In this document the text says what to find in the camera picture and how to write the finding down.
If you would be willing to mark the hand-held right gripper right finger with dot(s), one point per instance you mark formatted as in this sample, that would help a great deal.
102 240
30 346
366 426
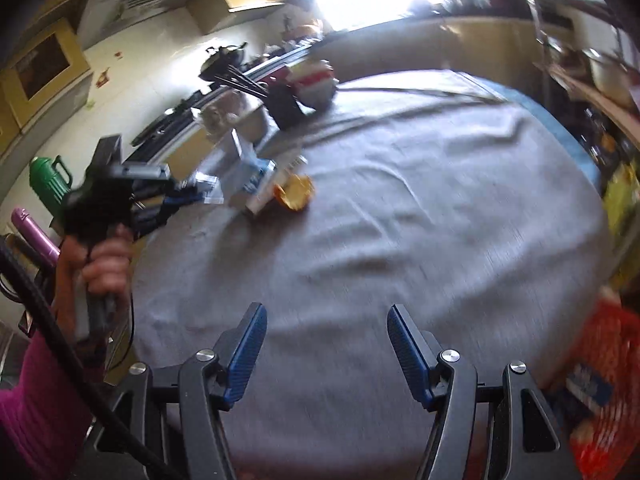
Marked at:
407 355

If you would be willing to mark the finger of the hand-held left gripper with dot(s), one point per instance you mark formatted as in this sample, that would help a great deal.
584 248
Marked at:
150 217
172 196

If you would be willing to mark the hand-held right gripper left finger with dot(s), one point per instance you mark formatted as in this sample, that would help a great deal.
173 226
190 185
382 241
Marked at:
247 355

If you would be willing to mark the clear plastic wrapper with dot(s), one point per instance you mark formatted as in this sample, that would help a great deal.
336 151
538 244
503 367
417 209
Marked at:
209 187

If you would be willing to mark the blue and white carton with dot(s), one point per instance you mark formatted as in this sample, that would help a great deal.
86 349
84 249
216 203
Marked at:
245 170

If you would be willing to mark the orange peel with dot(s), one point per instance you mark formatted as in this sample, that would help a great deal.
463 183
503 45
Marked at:
295 195

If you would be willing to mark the dark blue carton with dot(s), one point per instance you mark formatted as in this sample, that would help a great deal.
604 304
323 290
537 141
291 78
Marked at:
590 385

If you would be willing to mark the red mesh basket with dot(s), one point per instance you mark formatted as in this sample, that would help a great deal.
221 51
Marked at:
610 340

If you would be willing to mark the person's left forearm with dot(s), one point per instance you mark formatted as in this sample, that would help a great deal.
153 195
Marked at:
30 410

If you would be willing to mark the person's left hand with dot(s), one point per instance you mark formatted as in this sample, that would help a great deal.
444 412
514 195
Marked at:
107 270

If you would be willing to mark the green thermos jug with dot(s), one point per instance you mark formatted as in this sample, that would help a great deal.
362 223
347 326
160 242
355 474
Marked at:
47 185

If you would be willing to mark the purple bottle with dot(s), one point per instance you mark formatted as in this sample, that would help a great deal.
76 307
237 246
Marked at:
35 235

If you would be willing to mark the gas stove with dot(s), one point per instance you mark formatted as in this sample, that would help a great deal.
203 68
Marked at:
160 127

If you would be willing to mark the white basin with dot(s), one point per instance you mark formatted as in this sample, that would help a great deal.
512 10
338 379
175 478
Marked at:
252 122

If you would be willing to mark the black cup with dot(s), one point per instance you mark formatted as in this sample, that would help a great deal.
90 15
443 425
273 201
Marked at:
285 107

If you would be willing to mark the black wok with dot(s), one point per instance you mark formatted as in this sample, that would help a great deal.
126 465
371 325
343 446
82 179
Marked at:
222 60

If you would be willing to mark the grey tablecloth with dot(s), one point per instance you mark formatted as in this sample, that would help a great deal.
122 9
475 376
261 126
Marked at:
400 210

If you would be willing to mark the stack of red white bowls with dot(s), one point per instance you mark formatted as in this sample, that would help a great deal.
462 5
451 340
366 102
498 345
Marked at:
315 85

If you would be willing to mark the yellow plastic bag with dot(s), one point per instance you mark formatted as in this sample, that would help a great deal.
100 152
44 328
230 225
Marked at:
622 200

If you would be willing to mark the blue under cloth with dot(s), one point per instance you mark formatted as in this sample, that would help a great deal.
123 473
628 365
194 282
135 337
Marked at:
560 130

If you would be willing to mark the metal shelf rack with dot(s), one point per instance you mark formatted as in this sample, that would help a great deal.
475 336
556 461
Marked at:
600 95

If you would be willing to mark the large steel pot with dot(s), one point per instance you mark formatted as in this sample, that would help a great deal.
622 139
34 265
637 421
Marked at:
607 72

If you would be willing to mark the glass door wall cabinet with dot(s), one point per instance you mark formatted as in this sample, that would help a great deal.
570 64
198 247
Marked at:
45 70

